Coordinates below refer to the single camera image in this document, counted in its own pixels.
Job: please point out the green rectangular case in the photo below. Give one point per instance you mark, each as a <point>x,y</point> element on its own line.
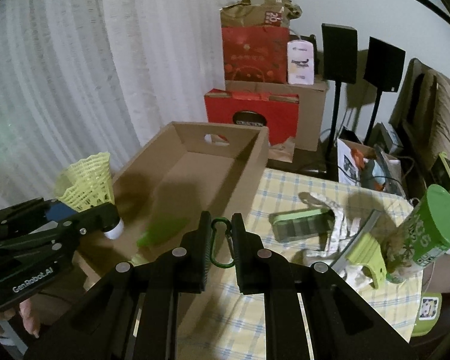
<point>299,225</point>

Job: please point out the clutter box behind table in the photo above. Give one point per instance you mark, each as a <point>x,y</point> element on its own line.
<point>373,166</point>

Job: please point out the open brown cardboard box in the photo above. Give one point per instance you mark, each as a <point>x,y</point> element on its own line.
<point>188,168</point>

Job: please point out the brown back cushion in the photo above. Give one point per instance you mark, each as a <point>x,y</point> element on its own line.
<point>439,128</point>

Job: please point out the green black radio device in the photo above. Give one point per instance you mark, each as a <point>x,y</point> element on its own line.
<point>441,171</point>

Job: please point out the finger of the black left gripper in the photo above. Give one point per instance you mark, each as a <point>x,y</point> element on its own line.
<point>103,218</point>
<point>35,223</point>

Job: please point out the green box with panda sticker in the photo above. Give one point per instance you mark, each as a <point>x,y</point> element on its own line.
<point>428,313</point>

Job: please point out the white pink small box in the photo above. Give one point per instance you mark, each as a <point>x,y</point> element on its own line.
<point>300,54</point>

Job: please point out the green handled window squeegee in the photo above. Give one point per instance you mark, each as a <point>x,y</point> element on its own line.
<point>361,263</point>

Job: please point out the white sheer curtain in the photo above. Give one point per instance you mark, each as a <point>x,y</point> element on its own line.
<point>79,77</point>

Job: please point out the red collection gift box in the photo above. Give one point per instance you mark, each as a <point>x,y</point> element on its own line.
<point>278,112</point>

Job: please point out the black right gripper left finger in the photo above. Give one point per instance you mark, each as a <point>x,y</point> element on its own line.
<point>131,313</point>

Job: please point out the right black speaker on stand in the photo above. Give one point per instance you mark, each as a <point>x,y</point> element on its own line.
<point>383,70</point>

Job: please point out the green carabiner clip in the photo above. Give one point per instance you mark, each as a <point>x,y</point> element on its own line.
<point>218,242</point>

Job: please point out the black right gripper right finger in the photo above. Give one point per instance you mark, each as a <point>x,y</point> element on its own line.
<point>310,312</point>

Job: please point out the red gift bag upper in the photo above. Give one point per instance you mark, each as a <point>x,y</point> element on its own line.
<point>256,53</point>

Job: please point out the green snack canister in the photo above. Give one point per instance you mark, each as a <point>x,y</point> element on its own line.
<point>421,238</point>

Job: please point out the person's left hand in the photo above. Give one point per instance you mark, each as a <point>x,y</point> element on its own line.
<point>30,320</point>

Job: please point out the black speaker on stand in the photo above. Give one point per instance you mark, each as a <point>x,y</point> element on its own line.
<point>340,65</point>
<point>383,70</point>

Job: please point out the brown crumpled paper bag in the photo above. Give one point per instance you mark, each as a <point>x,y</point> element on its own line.
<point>252,13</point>

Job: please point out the large brown cardboard box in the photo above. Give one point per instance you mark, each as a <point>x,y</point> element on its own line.
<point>311,105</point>

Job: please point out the brown sofa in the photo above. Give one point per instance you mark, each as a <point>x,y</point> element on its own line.
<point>421,118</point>

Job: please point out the left black speaker on stand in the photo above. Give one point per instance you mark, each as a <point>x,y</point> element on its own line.
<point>340,65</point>

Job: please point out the small green oval scoop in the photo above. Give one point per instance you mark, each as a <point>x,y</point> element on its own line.
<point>161,230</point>

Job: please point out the yellow-green plastic shuttlecock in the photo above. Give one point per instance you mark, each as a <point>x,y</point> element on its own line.
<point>86,183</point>

